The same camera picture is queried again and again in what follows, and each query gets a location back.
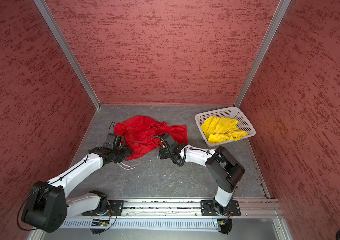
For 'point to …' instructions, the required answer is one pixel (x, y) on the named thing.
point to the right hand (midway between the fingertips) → (160, 155)
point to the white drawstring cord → (125, 165)
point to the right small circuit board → (221, 222)
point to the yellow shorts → (220, 129)
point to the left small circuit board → (99, 223)
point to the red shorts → (140, 134)
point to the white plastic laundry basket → (233, 113)
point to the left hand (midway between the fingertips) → (130, 155)
